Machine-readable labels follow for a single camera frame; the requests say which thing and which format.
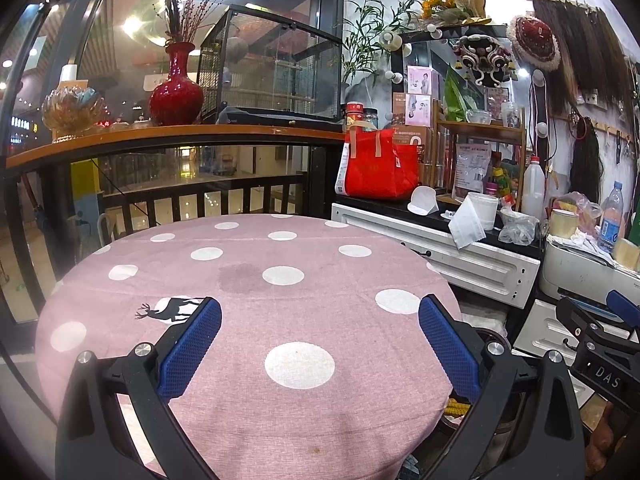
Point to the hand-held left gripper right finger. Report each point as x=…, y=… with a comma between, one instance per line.
x=447, y=347

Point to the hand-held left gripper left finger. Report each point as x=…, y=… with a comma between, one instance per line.
x=192, y=350

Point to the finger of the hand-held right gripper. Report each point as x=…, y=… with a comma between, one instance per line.
x=580, y=317
x=625, y=305

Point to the dark brown trash bin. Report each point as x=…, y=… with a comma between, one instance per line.
x=496, y=336

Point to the large white drawer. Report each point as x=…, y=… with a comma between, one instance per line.
x=540, y=330

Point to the white printer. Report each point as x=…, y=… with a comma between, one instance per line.
x=575, y=270

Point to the beige sponge block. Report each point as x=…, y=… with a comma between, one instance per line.
x=625, y=252

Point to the clear water bottle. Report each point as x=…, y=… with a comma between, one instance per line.
x=611, y=220

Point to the clear plastic bag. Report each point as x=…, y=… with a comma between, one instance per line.
x=520, y=230

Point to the pink dotted tablecloth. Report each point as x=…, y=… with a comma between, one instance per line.
x=300, y=270

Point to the white plastic jug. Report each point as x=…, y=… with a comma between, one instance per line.
x=532, y=190

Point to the white folded face mask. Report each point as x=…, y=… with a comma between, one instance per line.
x=424, y=200

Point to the black braided hair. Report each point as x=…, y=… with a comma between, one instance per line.
x=586, y=160

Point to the black metal railing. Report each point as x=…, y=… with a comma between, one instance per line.
x=200, y=185

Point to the white printed pouch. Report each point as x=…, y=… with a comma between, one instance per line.
x=472, y=165

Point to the red tote bag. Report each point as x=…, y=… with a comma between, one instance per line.
x=375, y=165

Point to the clear plastic cup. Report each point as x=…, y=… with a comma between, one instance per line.
x=510, y=115

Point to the wooden shelf rack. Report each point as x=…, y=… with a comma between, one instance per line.
x=480, y=127

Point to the wooden ledge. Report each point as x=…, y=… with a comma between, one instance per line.
x=150, y=137

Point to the glass bowl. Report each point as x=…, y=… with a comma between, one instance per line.
x=477, y=116

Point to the pink picture box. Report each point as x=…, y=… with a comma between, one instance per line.
x=417, y=110
x=422, y=80

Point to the dark lid jar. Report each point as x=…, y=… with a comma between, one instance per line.
x=370, y=117

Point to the red lid jar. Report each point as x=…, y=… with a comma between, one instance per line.
x=355, y=115

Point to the green leaf packet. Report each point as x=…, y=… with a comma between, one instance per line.
x=452, y=92

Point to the red ceramic vase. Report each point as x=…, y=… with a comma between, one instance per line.
x=175, y=95

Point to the brown hair extensions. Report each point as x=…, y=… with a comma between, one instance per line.
x=585, y=50

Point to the glass lotus ornament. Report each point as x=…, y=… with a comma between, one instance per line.
x=72, y=110

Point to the red round fringed hat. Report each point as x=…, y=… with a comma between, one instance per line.
x=535, y=40

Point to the lion head mask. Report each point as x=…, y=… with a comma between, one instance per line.
x=480, y=55

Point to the vanity mirror with bulbs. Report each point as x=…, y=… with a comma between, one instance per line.
x=435, y=55

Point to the white candle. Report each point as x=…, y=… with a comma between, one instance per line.
x=68, y=75

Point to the glass display cage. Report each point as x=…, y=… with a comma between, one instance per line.
x=280, y=60

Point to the green bamboo plant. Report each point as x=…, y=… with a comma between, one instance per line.
x=370, y=35

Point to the dried red branches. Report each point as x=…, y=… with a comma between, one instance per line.
x=187, y=15

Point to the sunflower bouquet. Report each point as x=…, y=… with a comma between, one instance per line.
x=445, y=2

